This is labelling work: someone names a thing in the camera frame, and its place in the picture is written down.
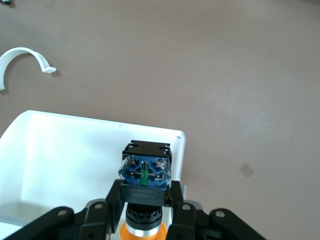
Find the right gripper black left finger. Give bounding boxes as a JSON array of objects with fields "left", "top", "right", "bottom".
[{"left": 0, "top": 179, "right": 126, "bottom": 240}]

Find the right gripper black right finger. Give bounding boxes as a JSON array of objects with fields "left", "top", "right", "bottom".
[{"left": 166, "top": 180, "right": 266, "bottom": 240}]

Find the yellow push button switch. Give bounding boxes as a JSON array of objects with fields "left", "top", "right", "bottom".
[{"left": 116, "top": 139, "right": 174, "bottom": 240}]

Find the white plastic drawer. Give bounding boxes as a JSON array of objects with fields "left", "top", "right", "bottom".
[{"left": 0, "top": 109, "right": 187, "bottom": 227}]

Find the white curved plastic bracket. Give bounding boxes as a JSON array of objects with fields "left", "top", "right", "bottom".
[{"left": 0, "top": 46, "right": 58, "bottom": 92}]

